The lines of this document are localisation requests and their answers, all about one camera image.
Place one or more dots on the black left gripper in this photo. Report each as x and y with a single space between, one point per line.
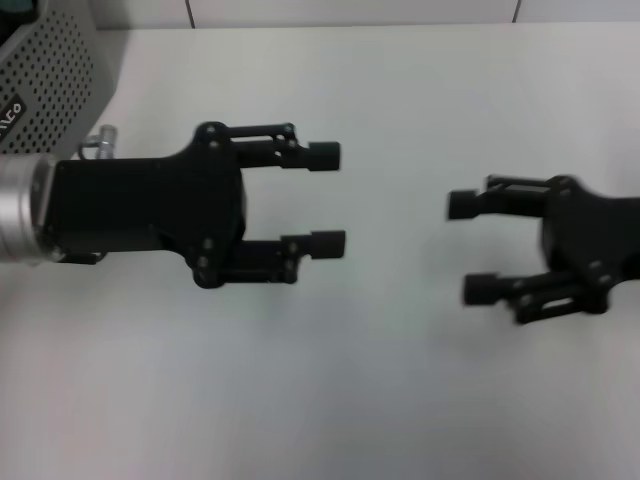
140 205

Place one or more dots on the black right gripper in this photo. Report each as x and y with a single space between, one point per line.
590 235

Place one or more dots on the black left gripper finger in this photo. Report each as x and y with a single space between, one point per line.
327 245
325 156

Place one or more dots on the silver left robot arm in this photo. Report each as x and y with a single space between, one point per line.
17 210

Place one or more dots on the grey perforated storage box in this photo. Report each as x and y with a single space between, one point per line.
50 75

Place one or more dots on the silver left wrist connector knob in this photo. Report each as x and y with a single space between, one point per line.
107 142

